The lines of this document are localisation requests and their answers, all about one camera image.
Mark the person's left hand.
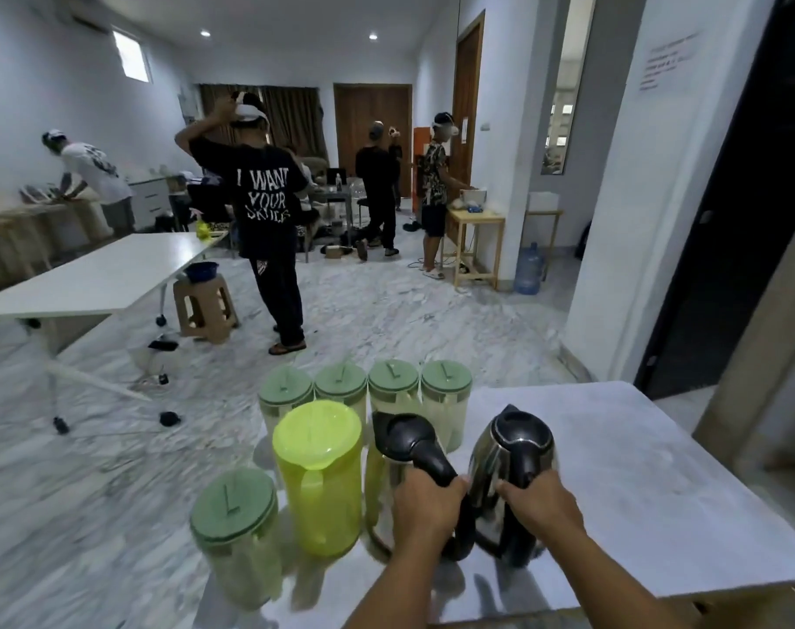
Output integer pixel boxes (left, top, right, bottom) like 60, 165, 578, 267
392, 468, 469, 557

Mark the person's right hand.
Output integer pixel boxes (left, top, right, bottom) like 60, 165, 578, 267
496, 470, 586, 542

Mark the steel kettle with black handle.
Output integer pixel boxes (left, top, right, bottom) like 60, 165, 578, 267
467, 404, 557, 569

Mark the steel kettle with yellow tint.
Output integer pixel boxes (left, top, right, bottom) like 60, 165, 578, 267
364, 411, 477, 563

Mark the person's left forearm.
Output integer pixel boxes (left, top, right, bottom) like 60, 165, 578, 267
344, 542, 439, 629

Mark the person's right forearm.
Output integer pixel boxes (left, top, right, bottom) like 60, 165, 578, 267
545, 522, 685, 629

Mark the clear pitcher with green lid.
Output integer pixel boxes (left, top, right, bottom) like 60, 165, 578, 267
258, 365, 316, 441
189, 467, 285, 611
314, 362, 369, 416
368, 359, 422, 421
420, 360, 474, 454

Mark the yellow plastic pitcher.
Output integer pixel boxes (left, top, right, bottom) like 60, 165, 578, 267
272, 400, 365, 559

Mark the blue water jug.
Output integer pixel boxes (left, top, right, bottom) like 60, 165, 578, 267
513, 242, 545, 296

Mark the small wooden table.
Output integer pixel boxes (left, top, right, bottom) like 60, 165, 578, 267
524, 209, 565, 282
440, 208, 507, 289

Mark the beige wooden board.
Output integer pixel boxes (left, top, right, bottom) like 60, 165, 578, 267
691, 195, 795, 480

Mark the beige plastic stool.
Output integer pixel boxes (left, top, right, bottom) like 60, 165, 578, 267
173, 273, 240, 345

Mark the dark door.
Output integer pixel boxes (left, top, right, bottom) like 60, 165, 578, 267
635, 0, 795, 401

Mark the brown wooden double door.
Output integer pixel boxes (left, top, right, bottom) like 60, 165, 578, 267
333, 83, 414, 199

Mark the tall narrow window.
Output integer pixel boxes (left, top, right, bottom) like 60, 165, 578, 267
539, 0, 599, 176

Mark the brown curtain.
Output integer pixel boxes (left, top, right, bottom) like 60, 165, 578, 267
198, 83, 330, 166

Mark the long white folding table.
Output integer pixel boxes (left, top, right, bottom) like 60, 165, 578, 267
0, 230, 232, 434

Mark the white drawer cabinet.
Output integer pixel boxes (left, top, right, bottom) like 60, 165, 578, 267
126, 176, 173, 231

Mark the wooden counter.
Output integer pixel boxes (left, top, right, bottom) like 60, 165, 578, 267
0, 197, 114, 290

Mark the small window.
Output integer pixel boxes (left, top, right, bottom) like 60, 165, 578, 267
112, 29, 152, 84

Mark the paper wall notice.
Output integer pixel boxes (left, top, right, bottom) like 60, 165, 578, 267
638, 32, 700, 93

